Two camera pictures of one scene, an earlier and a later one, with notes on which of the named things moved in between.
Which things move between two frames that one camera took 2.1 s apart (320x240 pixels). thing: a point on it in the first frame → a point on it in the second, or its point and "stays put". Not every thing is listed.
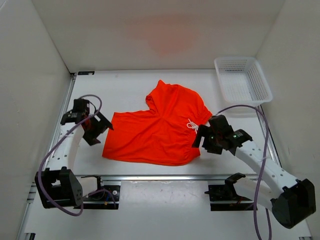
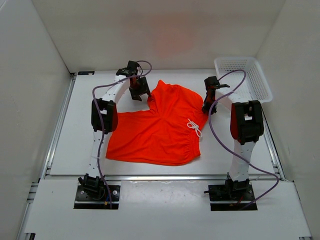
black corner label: (86, 72) stays put
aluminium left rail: (61, 119) stays put
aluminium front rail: (148, 178) stays put
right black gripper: (203, 131) → (205, 107)
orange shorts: (165, 133) stays put
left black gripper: (102, 125) → (144, 90)
